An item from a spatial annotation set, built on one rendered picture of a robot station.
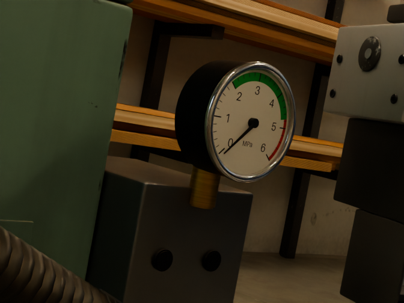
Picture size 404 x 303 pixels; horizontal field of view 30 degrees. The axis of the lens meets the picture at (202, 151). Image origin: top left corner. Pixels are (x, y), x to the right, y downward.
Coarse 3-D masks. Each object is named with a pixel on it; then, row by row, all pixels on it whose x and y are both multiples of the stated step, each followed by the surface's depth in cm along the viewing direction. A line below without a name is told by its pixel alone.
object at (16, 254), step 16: (0, 240) 25; (16, 240) 26; (0, 256) 25; (16, 256) 25; (32, 256) 26; (0, 272) 25; (16, 272) 25; (32, 272) 26; (48, 272) 27; (64, 272) 28; (0, 288) 25; (16, 288) 26; (32, 288) 26; (48, 288) 27; (64, 288) 28; (80, 288) 29; (96, 288) 31
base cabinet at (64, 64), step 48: (0, 0) 36; (48, 0) 37; (96, 0) 39; (0, 48) 36; (48, 48) 38; (96, 48) 39; (0, 96) 36; (48, 96) 38; (96, 96) 40; (0, 144) 37; (48, 144) 39; (96, 144) 40; (0, 192) 37; (48, 192) 39; (96, 192) 41; (48, 240) 39
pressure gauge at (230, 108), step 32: (224, 64) 39; (256, 64) 38; (192, 96) 38; (224, 96) 37; (256, 96) 39; (288, 96) 40; (192, 128) 38; (224, 128) 38; (256, 128) 39; (288, 128) 41; (192, 160) 39; (224, 160) 38; (256, 160) 39; (192, 192) 40
